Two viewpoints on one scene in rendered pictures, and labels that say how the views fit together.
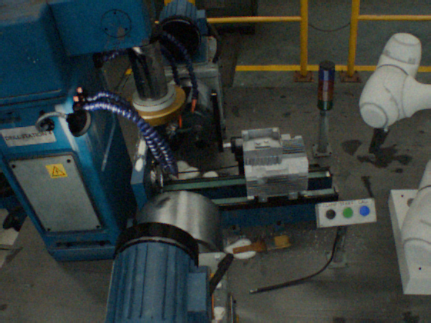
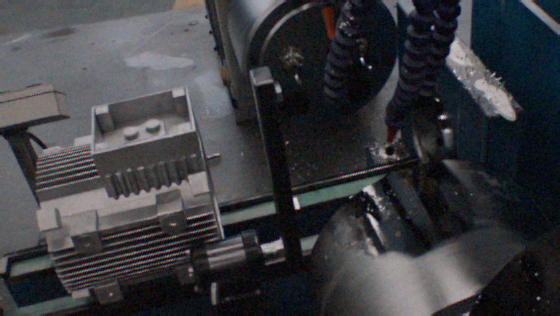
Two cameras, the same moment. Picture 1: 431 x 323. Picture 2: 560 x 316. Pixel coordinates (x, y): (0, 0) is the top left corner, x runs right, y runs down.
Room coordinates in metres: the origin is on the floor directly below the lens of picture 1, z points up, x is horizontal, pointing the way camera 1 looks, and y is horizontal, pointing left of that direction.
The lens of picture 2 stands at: (1.77, -0.17, 1.60)
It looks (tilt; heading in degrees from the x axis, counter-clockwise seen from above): 38 degrees down; 169
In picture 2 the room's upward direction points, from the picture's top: 10 degrees counter-clockwise
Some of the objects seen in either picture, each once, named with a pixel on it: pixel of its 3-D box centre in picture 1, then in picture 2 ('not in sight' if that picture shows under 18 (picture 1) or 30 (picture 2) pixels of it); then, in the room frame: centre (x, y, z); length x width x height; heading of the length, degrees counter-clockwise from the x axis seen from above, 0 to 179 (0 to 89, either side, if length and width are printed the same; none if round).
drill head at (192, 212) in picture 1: (178, 257); (301, 19); (0.74, 0.12, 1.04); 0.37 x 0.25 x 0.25; 174
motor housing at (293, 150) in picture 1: (274, 167); (136, 206); (1.06, -0.23, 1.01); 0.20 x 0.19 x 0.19; 84
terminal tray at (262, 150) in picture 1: (262, 147); (149, 142); (1.06, -0.19, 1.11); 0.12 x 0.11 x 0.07; 84
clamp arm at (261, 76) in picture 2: (218, 122); (277, 176); (1.21, -0.06, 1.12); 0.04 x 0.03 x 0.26; 84
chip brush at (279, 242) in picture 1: (262, 245); not in sight; (0.90, -0.15, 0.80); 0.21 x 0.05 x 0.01; 92
